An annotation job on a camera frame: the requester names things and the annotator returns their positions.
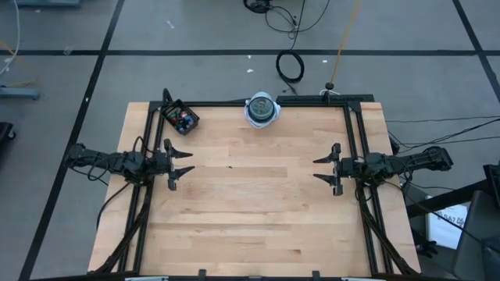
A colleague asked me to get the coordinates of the black plastic basket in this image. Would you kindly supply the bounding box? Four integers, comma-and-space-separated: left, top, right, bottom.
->
159, 98, 201, 137

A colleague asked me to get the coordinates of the yellow hanging cord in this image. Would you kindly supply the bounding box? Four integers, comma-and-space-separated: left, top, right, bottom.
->
329, 0, 363, 85

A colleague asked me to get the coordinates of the black tangled floor cable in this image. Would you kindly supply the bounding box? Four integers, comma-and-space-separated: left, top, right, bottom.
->
242, 0, 332, 52

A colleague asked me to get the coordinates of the grey stand foot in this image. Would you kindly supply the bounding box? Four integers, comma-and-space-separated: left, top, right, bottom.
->
0, 86, 41, 101

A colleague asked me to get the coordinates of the black coiled floor cable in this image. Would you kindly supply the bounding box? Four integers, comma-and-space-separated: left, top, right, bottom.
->
274, 49, 306, 94

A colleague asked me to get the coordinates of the white printed paper sheet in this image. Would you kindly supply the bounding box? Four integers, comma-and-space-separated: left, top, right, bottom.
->
425, 203, 469, 251

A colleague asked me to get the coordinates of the black caster object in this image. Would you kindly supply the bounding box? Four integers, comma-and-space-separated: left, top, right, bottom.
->
0, 121, 16, 142

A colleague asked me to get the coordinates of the grey office chair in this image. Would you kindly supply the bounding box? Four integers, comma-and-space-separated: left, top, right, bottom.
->
452, 190, 500, 281

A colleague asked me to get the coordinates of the black diagonal bar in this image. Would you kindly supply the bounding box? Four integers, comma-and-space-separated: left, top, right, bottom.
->
405, 177, 500, 219

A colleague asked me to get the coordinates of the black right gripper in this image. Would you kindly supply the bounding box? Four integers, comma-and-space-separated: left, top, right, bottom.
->
312, 142, 368, 197

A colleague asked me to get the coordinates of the black crate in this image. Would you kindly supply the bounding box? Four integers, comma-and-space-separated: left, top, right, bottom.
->
483, 163, 500, 210

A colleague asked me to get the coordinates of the black aluminium table frame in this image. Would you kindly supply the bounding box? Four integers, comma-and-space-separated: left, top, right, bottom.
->
88, 87, 422, 279

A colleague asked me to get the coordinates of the small black floor object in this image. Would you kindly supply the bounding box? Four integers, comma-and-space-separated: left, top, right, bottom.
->
413, 229, 439, 258

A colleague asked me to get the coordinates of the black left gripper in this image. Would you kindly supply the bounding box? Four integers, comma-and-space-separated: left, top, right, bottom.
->
151, 138, 196, 192

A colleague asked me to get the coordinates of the white floor cable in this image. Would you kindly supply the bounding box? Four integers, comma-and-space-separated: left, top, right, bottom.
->
0, 0, 21, 77

